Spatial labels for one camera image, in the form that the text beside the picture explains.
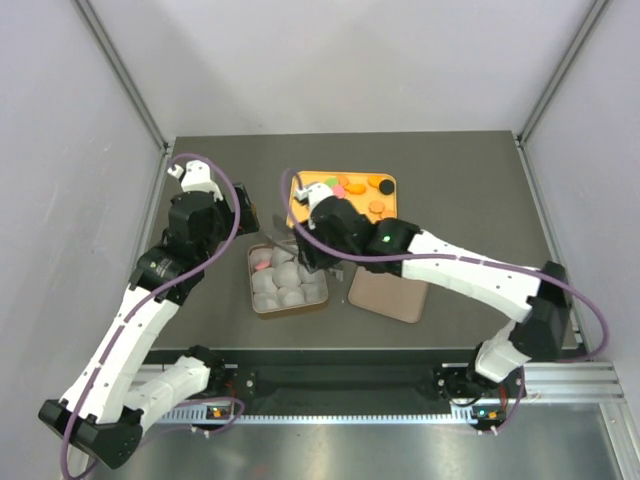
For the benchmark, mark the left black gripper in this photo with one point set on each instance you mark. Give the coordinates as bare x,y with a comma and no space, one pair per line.
247,218

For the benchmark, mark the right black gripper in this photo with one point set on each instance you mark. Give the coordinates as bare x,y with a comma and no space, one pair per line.
315,260

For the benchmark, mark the metal tongs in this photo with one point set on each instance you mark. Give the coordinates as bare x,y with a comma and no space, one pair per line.
278,234

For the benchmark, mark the pink sandwich cookie bottom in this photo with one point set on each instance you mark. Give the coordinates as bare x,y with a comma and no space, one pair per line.
262,263

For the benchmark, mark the pink sandwich cookie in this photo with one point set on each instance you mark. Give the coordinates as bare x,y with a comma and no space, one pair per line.
262,263
339,191

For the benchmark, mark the orange round cookie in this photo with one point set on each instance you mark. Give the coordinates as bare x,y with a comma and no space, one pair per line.
376,207

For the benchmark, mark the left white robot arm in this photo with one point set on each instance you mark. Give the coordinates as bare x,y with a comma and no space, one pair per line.
102,413

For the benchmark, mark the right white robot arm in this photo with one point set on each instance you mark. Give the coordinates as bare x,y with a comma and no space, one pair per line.
533,300

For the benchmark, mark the white paper cupcake liner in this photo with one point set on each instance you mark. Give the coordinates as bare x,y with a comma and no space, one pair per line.
280,256
290,297
315,293
311,278
262,282
266,302
287,275
258,253

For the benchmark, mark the pink sandwich cookie top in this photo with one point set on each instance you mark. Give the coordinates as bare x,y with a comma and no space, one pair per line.
339,191

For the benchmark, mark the gold cookie tin box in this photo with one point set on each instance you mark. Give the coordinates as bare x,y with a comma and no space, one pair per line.
282,311

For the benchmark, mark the orange yellow tray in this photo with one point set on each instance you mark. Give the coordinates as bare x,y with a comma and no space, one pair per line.
360,202

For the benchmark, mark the gold tin lid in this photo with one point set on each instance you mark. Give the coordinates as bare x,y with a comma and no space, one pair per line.
388,295

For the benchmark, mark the black sandwich cookie right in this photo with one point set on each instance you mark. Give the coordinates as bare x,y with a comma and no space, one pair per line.
386,187

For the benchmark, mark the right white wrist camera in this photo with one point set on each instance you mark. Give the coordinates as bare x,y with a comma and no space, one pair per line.
313,194

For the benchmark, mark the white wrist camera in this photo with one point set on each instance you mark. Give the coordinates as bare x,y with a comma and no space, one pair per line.
196,176
313,194

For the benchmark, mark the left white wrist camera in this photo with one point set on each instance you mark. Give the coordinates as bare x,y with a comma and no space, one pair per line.
196,176

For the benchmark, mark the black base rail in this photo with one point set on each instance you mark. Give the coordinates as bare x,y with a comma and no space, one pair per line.
342,382

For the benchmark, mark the aluminium frame rail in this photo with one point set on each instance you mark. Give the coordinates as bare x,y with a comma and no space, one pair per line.
114,60

